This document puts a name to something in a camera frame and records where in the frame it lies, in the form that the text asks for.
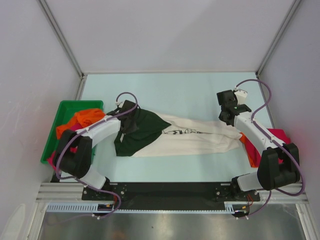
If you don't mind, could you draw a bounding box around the white and green t-shirt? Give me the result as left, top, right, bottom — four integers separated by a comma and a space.
114, 109, 242, 158

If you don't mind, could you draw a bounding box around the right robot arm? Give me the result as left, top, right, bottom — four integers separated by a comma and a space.
217, 90, 302, 201

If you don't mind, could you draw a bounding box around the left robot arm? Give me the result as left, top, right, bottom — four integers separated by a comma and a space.
52, 100, 138, 200

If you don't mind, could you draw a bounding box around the orange t-shirt in bin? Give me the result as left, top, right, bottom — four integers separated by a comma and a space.
55, 108, 106, 140

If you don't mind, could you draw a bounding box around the green plastic bin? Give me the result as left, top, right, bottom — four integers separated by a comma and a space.
40, 100, 104, 165

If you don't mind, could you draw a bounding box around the folded pink t-shirt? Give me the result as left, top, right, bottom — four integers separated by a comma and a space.
244, 127, 292, 168

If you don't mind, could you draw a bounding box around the folded orange t-shirt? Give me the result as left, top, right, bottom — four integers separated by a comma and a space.
239, 132, 261, 168

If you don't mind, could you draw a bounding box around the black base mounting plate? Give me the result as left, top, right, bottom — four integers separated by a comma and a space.
81, 181, 261, 211

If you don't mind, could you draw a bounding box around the pink t-shirt in bin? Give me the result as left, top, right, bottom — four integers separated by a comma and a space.
47, 123, 82, 170

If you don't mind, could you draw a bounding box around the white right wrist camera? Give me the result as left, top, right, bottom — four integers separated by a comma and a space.
233, 88, 248, 105

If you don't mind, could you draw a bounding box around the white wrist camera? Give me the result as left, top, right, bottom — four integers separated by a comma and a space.
233, 88, 248, 105
115, 101, 124, 109

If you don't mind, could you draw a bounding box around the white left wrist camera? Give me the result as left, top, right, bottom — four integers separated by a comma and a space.
115, 101, 124, 109

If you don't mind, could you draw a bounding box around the slotted cable duct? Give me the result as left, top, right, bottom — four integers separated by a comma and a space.
46, 202, 247, 214

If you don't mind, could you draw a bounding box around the aluminium frame rail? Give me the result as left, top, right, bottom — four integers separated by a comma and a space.
35, 182, 309, 204

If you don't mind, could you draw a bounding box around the right aluminium corner post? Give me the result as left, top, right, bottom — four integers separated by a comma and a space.
255, 0, 304, 79

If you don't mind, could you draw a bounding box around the aluminium corner post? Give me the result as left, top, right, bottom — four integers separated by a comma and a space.
36, 0, 85, 79
255, 0, 304, 79

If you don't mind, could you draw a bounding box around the left aluminium corner post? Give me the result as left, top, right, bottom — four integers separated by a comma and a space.
36, 0, 85, 79

